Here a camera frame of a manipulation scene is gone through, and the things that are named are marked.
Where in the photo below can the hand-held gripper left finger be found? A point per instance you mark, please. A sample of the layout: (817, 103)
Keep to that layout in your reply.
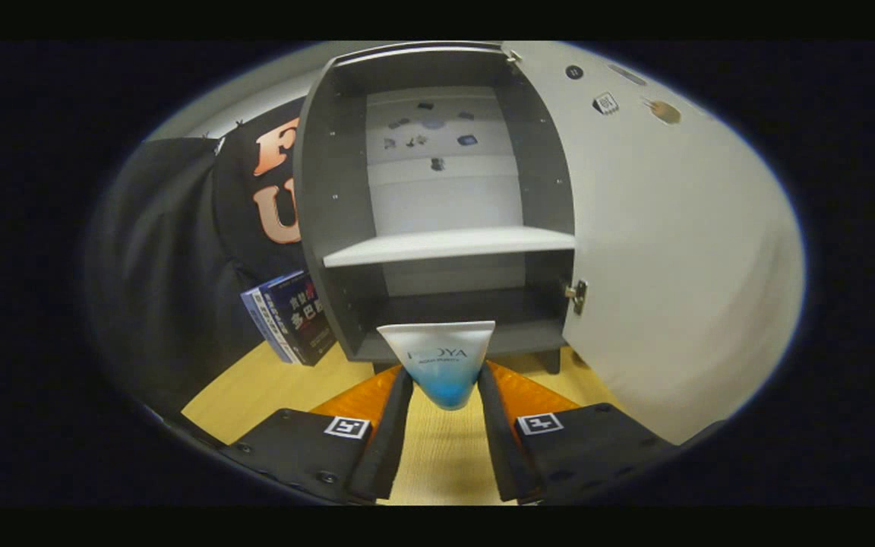
(384, 448)

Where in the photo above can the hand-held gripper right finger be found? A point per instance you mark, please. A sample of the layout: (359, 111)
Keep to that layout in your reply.
(506, 448)

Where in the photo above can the white and blue tube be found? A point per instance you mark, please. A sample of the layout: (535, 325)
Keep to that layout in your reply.
(437, 357)

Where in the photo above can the blue book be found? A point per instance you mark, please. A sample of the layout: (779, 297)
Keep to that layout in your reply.
(293, 315)

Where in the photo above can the metal door hinge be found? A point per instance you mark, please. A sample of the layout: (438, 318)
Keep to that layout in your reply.
(577, 292)

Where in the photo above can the white cabinet shelf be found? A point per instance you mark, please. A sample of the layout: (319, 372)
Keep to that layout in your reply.
(445, 245)

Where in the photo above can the grey cabinet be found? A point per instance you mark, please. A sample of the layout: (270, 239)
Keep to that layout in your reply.
(331, 190)

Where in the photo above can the black backdrop cloth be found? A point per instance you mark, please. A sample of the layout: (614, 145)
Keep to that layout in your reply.
(164, 251)

